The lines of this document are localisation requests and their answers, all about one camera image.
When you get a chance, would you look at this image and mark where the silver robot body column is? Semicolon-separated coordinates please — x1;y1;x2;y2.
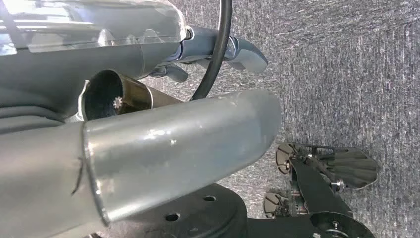
0;91;283;238

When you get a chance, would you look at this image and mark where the black camera cable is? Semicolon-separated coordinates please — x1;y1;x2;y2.
189;0;234;101

